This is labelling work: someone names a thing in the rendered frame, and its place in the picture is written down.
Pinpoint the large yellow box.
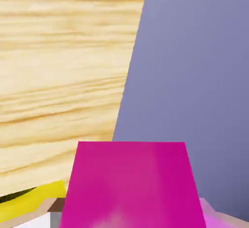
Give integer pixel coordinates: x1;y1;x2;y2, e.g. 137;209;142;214
0;180;67;223

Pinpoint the small magenta cube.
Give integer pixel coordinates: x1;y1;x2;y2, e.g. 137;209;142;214
58;140;207;228

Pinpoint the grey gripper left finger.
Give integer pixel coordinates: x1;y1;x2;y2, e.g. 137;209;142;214
5;197;66;228

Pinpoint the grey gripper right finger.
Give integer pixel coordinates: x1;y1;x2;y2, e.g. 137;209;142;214
199;197;249;228

